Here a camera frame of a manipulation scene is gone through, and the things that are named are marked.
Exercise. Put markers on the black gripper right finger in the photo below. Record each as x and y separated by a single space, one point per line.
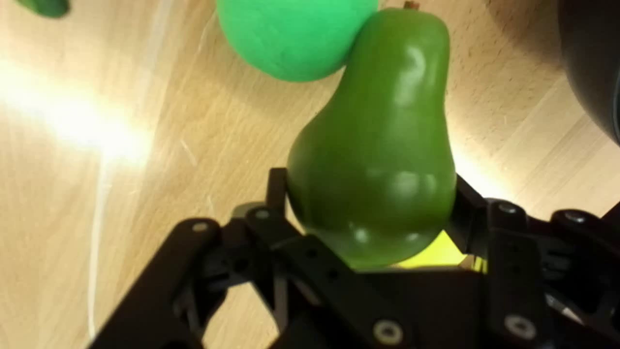
467 212

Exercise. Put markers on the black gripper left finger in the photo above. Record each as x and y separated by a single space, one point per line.
276 197

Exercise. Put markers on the green toy pear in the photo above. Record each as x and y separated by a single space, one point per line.
373 174

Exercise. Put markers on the green toy ball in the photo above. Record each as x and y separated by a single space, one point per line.
293 40

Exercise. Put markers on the yellow toy banana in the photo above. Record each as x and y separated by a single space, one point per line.
47 9

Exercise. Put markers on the black bowl with banana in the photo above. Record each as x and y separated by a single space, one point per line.
590 38

